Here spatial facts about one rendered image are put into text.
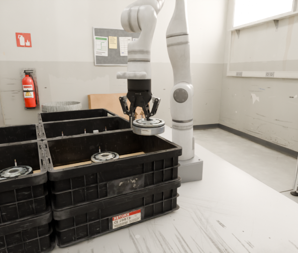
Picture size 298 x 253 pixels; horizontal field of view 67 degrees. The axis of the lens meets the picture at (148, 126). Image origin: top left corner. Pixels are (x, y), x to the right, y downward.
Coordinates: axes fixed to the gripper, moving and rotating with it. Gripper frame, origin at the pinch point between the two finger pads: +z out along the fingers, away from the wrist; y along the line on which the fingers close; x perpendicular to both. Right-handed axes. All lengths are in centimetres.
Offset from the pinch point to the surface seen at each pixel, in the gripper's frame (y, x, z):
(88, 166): 6.1, 20.6, 7.5
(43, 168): 15.8, 25.7, 7.3
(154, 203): -7.1, 5.9, 24.2
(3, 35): 288, -196, -66
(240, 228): -33.4, 1.1, 30.2
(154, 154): -7.2, 6.7, 7.5
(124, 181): -0.3, 13.1, 14.3
